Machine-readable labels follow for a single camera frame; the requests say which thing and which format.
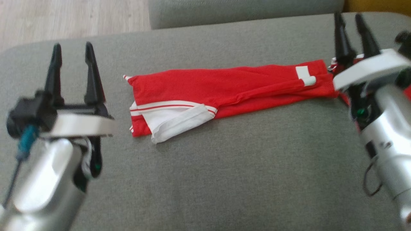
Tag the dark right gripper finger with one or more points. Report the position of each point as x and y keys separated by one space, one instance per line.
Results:
x=367 y=41
x=343 y=48

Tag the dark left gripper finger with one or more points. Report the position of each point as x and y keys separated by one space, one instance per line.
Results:
x=93 y=83
x=55 y=80

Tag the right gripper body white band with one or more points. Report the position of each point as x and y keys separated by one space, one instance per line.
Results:
x=369 y=67

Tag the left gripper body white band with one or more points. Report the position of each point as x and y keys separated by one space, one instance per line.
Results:
x=83 y=125

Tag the red white-sleeved Bulls jersey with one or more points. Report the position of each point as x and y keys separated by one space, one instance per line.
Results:
x=224 y=86

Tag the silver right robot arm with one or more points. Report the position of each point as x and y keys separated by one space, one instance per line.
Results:
x=391 y=138

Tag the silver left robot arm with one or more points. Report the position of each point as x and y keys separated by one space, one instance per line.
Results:
x=45 y=186

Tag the yellow sofa back cushion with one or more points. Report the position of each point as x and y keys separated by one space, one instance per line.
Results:
x=379 y=5

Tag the large grey sofa seat cushion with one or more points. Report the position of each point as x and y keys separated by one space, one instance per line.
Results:
x=224 y=176

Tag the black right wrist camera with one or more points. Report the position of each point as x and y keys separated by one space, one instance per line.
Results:
x=405 y=41

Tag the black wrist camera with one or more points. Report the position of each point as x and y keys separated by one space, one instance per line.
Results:
x=29 y=112
x=405 y=41

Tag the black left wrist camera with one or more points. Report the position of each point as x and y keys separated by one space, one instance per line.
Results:
x=29 y=112

